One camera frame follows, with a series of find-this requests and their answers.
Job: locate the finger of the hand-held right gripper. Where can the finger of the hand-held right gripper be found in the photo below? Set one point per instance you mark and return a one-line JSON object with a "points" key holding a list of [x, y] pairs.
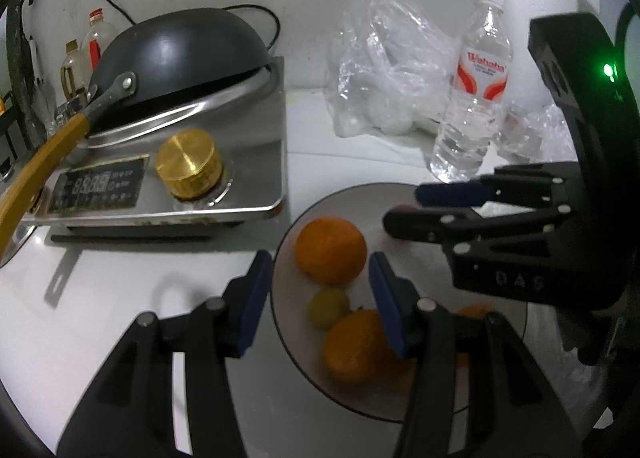
{"points": [[445, 194], [415, 225]]}

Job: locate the clear water bottle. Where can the clear water bottle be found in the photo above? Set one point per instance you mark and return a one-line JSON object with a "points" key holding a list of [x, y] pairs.
{"points": [[475, 103]]}

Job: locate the large clear plastic bag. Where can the large clear plastic bag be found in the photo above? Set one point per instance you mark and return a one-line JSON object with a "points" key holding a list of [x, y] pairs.
{"points": [[380, 63]]}

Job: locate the dark oil bottle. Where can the dark oil bottle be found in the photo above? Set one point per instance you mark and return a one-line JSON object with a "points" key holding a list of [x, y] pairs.
{"points": [[72, 73]]}

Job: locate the steel pot lid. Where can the steel pot lid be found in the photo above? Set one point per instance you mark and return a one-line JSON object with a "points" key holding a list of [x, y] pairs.
{"points": [[15, 243]]}

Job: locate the clear bottle with red label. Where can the clear bottle with red label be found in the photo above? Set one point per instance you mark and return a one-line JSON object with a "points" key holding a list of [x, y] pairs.
{"points": [[95, 46]]}

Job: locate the black umbrella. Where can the black umbrella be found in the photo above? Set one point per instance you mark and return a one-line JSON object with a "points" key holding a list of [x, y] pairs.
{"points": [[17, 53]]}

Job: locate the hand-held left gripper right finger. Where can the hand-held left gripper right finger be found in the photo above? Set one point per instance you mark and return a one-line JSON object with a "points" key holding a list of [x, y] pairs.
{"points": [[387, 308]]}

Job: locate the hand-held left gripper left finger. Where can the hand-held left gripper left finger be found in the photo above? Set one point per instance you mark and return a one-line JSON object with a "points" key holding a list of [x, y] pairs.
{"points": [[255, 303]]}

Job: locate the orange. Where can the orange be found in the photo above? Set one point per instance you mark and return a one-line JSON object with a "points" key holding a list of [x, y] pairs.
{"points": [[472, 312], [355, 348], [330, 250]]}

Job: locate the silver induction cooker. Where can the silver induction cooker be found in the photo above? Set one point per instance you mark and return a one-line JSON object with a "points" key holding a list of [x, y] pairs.
{"points": [[250, 173]]}

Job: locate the small yellow-green fruit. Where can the small yellow-green fruit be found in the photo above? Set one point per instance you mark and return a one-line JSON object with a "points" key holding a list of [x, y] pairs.
{"points": [[327, 308]]}

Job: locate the white plate with black rim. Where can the white plate with black rim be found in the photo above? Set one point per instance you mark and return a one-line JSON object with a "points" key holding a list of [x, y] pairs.
{"points": [[300, 338]]}

